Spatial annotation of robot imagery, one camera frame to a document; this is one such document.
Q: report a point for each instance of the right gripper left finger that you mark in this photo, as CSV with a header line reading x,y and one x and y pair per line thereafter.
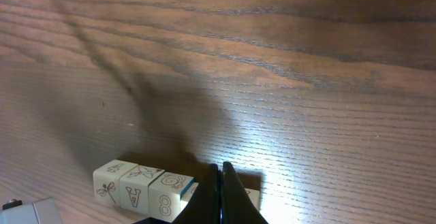
x,y
204,206

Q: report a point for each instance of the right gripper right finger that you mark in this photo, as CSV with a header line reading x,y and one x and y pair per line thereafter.
x,y
236,206

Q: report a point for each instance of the white block with oval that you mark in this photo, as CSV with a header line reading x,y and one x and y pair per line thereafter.
x,y
134,188

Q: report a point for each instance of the white dragonfly block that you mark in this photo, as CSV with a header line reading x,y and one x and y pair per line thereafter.
x,y
106,181

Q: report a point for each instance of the white block blue edge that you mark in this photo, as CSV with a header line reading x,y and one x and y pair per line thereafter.
x,y
254,196

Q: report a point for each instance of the plain white block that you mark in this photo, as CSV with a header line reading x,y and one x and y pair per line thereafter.
x,y
187,195

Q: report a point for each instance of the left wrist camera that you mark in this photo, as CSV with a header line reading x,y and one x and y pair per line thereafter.
x,y
43,211

